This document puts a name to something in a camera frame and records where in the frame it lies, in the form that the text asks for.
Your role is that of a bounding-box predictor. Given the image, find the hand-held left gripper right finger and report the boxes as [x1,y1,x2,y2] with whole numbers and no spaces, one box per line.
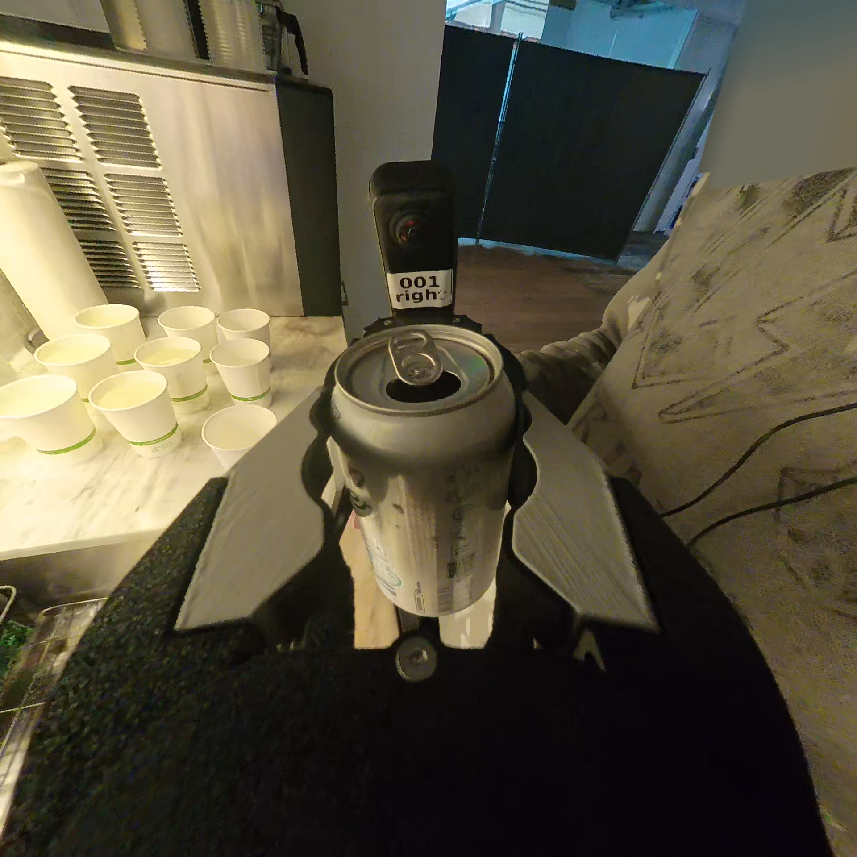
[499,391,664,633]

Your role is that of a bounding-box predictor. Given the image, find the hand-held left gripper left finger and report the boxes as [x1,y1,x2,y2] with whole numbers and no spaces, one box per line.
[173,390,356,633]

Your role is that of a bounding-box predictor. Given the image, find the silver drink can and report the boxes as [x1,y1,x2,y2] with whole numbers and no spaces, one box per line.
[328,324,518,617]

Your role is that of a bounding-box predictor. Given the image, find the person's right forearm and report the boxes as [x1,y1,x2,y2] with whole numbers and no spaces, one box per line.
[519,327,637,429]

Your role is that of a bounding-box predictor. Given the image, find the white marble desk countertop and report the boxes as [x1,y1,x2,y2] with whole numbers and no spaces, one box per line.
[0,315,349,562]

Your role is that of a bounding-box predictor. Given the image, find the black folding partition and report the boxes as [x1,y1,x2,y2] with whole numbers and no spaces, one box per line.
[432,23,708,262]

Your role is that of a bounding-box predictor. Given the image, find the group of white paper cups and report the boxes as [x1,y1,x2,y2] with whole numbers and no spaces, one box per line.
[0,303,279,473]

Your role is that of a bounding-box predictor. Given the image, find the stainless steel ice machine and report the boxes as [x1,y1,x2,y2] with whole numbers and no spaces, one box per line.
[0,40,337,320]

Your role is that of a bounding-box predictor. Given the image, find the sleeve of clear plastic cups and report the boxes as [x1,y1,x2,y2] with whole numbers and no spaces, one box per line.
[100,0,198,58]
[200,0,279,75]

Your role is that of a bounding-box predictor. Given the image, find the wrapped sleeve of paper cups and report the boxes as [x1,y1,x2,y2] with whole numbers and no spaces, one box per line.
[0,161,109,342]

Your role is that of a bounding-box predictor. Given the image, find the thin black cable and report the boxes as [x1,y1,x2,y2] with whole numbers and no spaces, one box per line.
[659,402,857,546]

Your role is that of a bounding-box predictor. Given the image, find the metal wire sink grid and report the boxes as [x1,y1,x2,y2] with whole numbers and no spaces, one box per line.
[0,596,108,804]

